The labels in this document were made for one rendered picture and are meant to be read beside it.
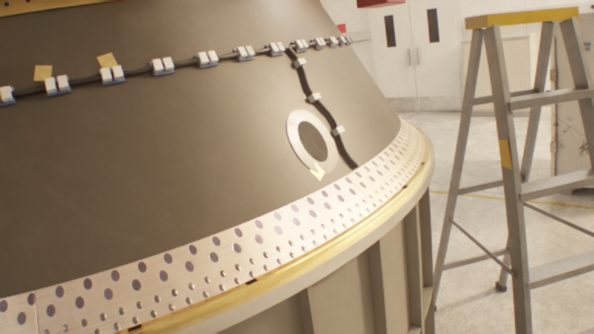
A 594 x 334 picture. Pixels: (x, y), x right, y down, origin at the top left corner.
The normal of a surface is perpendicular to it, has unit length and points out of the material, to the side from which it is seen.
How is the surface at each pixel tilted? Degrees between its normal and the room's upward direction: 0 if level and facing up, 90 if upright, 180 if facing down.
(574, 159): 90
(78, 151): 62
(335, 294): 90
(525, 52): 90
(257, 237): 43
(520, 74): 90
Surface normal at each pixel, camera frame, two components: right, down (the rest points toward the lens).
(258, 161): 0.52, -0.35
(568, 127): -0.64, 0.29
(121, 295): 0.20, -0.58
